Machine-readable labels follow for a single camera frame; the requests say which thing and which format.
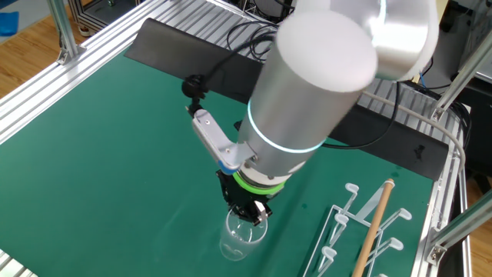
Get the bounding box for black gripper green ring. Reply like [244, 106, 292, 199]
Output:
[215, 169, 287, 227]

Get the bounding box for clear wine glass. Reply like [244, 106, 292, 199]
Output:
[218, 207, 269, 262]

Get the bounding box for green table mat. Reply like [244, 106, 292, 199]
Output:
[0, 49, 435, 277]

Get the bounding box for black table mat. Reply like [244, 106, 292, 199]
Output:
[123, 17, 450, 182]

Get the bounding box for black equipment case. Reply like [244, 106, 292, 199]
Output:
[457, 76, 492, 178]

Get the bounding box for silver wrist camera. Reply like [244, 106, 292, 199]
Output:
[191, 108, 258, 176]

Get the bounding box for white cup rack wooden handle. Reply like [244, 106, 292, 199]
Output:
[302, 178, 413, 277]

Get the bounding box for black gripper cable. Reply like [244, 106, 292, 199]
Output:
[321, 82, 403, 151]

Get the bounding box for black camera cable with connector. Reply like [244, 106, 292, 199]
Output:
[181, 28, 280, 116]

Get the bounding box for black cable bundle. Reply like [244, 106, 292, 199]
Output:
[225, 21, 280, 62]

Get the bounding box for grey cable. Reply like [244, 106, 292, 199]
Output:
[361, 90, 467, 174]

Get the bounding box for aluminium frame post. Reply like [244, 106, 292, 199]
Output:
[48, 0, 88, 65]
[430, 28, 492, 122]
[424, 188, 492, 266]

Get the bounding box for black frame cart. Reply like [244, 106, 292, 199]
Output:
[68, 0, 145, 38]

